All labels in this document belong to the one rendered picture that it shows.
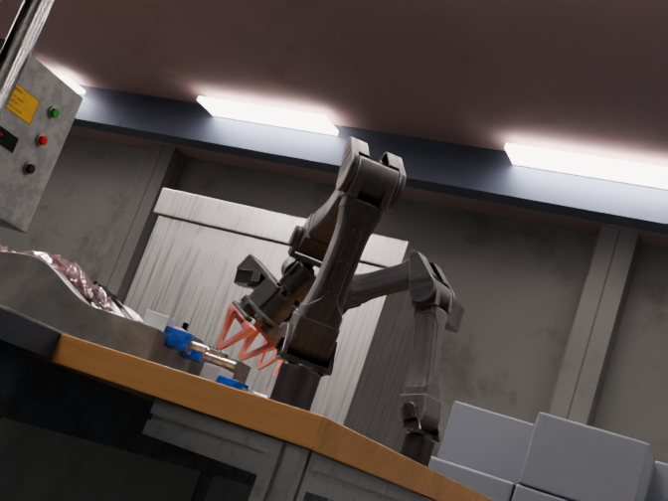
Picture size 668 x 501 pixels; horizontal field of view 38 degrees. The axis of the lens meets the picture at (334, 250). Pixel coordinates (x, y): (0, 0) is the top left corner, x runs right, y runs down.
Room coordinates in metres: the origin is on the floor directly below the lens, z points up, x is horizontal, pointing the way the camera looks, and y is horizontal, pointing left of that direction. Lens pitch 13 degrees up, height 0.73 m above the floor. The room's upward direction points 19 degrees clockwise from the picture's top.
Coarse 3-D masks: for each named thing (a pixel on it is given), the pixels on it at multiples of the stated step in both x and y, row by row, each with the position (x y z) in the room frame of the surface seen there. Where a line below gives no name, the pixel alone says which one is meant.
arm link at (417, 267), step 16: (416, 256) 2.02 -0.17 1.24; (368, 272) 2.13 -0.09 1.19; (384, 272) 2.10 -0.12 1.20; (400, 272) 2.07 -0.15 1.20; (416, 272) 2.01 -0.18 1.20; (432, 272) 2.01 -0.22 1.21; (352, 288) 2.14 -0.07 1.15; (368, 288) 2.12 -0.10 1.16; (384, 288) 2.10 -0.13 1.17; (400, 288) 2.09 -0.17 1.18; (416, 288) 2.00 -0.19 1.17; (432, 288) 1.98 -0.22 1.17; (352, 304) 2.19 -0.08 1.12
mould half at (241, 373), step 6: (114, 306) 1.92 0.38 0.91; (126, 306) 2.04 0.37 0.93; (120, 312) 1.93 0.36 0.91; (132, 312) 2.02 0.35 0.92; (138, 318) 2.01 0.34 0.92; (198, 342) 1.71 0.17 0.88; (216, 348) 1.78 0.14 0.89; (192, 366) 1.72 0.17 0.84; (198, 366) 1.74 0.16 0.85; (222, 366) 1.82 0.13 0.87; (240, 366) 1.88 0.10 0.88; (246, 366) 1.90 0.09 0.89; (192, 372) 1.73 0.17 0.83; (198, 372) 1.75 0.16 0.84; (234, 372) 1.87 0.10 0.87; (240, 372) 1.89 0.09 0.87; (246, 372) 1.91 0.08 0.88; (234, 378) 1.87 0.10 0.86; (240, 378) 1.89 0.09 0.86; (246, 378) 1.92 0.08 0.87
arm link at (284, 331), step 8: (280, 328) 1.46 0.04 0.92; (288, 328) 1.44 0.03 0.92; (280, 336) 1.43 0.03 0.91; (288, 336) 1.43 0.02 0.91; (280, 344) 1.45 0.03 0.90; (336, 344) 1.46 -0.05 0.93; (280, 352) 1.42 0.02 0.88; (288, 360) 1.43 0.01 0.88; (296, 360) 1.42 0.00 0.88; (304, 360) 1.42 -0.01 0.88; (328, 360) 1.45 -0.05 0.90; (312, 368) 1.43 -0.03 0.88; (320, 368) 1.43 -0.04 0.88; (328, 368) 1.43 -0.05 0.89
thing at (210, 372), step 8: (208, 368) 1.70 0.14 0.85; (216, 368) 1.69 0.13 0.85; (200, 376) 1.71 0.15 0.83; (208, 376) 1.70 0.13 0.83; (216, 376) 1.69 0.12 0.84; (224, 376) 1.69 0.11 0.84; (232, 376) 1.73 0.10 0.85; (224, 384) 1.69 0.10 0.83; (232, 384) 1.68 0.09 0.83; (240, 384) 1.68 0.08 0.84; (248, 392) 1.68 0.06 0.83
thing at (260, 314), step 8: (280, 288) 1.66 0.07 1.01; (248, 296) 1.67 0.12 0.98; (272, 296) 1.67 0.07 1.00; (280, 296) 1.66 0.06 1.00; (288, 296) 1.66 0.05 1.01; (248, 304) 1.67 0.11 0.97; (264, 304) 1.67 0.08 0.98; (272, 304) 1.67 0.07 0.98; (280, 304) 1.67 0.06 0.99; (288, 304) 1.67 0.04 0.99; (296, 304) 1.68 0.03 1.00; (256, 312) 1.65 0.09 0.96; (264, 312) 1.67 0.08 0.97; (272, 312) 1.67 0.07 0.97; (280, 312) 1.67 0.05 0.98; (288, 312) 1.68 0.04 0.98; (264, 320) 1.65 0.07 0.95; (272, 320) 1.68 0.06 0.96; (280, 320) 1.69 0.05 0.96
